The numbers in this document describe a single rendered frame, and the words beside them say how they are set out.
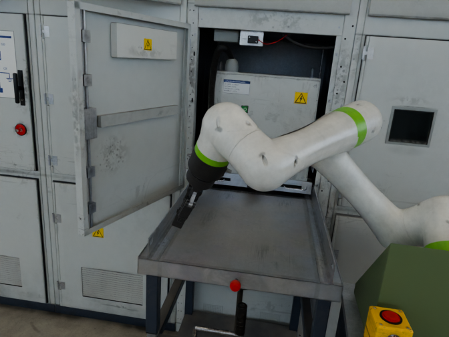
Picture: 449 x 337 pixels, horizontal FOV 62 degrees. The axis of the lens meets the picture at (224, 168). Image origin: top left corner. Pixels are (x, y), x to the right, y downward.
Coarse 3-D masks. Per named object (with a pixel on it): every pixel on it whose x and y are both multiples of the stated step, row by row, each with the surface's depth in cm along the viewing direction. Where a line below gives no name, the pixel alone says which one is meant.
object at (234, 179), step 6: (228, 174) 178; (234, 174) 178; (228, 180) 179; (234, 180) 179; (240, 180) 178; (288, 180) 175; (294, 180) 175; (240, 186) 179; (246, 186) 179; (282, 186) 176; (288, 186) 176; (294, 186) 175; (300, 186) 175; (294, 192) 176; (300, 192) 176; (306, 192) 175
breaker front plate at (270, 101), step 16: (256, 80) 166; (272, 80) 165; (288, 80) 164; (304, 80) 163; (224, 96) 169; (240, 96) 168; (256, 96) 168; (272, 96) 166; (288, 96) 166; (256, 112) 169; (272, 112) 168; (288, 112) 167; (304, 112) 166; (272, 128) 170; (288, 128) 169; (304, 176) 174
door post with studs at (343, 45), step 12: (348, 24) 150; (336, 36) 153; (348, 36) 152; (336, 48) 154; (348, 48) 153; (336, 60) 155; (348, 60) 154; (336, 72) 156; (336, 84) 157; (336, 96) 159; (336, 108) 160; (324, 180) 169; (324, 192) 171; (324, 204) 173; (324, 216) 174; (300, 336) 194
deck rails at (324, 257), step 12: (180, 204) 151; (312, 204) 168; (168, 216) 134; (312, 216) 154; (156, 228) 120; (168, 228) 135; (312, 228) 143; (324, 228) 130; (156, 240) 121; (168, 240) 126; (312, 240) 134; (324, 240) 128; (156, 252) 118; (324, 252) 125; (324, 264) 118; (324, 276) 111
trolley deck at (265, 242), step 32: (224, 192) 176; (192, 224) 140; (224, 224) 142; (256, 224) 144; (288, 224) 146; (192, 256) 118; (224, 256) 119; (256, 256) 121; (288, 256) 122; (256, 288) 112; (288, 288) 111; (320, 288) 109
